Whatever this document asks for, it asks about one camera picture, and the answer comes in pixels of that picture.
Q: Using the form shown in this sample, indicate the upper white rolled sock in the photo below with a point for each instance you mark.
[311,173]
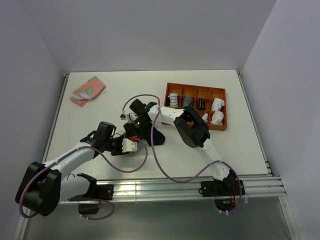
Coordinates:
[217,104]

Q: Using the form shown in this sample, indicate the navy blue sock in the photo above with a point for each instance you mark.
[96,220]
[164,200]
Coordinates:
[158,137]

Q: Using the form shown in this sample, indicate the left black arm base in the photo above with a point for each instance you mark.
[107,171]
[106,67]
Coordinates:
[101,194]

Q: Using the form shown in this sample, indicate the black patterned rolled sock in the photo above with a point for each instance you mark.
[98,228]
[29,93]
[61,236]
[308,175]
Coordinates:
[201,104]

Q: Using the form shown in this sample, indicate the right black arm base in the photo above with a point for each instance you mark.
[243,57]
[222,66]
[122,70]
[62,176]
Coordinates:
[227,193]

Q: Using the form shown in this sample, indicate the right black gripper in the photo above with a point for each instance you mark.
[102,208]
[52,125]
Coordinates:
[131,131]

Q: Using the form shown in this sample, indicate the lower white rolled sock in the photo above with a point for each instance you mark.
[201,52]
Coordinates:
[217,118]

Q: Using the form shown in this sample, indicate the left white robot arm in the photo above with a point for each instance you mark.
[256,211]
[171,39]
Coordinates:
[45,185]

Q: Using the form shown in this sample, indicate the pink green patterned socks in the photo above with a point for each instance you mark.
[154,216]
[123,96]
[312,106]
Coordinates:
[87,92]

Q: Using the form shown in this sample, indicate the aluminium front rail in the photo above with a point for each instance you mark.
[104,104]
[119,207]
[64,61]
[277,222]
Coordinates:
[154,190]

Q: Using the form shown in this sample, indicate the black white striped rolled sock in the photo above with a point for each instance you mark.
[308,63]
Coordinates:
[172,100]

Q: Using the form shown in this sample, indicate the light grey rolled sock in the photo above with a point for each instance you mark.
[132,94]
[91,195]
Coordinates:
[187,101]

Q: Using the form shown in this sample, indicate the small white rolled sock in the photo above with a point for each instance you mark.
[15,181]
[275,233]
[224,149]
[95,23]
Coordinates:
[205,117]

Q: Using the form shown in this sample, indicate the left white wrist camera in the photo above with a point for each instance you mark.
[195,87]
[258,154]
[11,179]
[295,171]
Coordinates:
[129,146]

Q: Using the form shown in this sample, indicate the orange divided tray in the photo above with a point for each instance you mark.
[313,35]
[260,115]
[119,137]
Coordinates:
[199,92]

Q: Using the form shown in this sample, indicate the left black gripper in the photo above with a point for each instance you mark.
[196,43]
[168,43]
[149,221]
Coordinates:
[119,151]

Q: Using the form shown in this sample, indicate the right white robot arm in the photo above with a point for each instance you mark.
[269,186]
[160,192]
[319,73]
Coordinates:
[193,131]

